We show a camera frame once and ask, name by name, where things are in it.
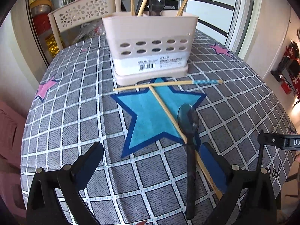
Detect bamboo chopstick with blue end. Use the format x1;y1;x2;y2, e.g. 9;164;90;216
113;79;224;92

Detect black built-in oven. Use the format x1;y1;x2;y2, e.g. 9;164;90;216
164;0;180;11

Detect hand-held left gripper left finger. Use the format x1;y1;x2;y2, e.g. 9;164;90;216
26;142;105;225

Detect grey checked star tablecloth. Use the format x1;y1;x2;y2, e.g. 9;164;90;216
21;28;297;225

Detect crumpled clear plastic bags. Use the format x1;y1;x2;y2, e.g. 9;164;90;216
73;22;107;45

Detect white refrigerator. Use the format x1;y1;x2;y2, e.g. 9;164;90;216
189;0;243;39

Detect beige plastic utensil holder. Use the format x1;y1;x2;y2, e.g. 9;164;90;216
102;12;200;86

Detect red bucket with gold lid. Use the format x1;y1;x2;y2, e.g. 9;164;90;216
29;0;53;40

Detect gold foil pack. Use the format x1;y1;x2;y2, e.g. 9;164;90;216
46;34;60;57

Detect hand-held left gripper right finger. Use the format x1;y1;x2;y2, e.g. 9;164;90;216
199;142;278;225

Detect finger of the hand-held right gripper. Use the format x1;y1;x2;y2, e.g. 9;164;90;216
257;132;284;149

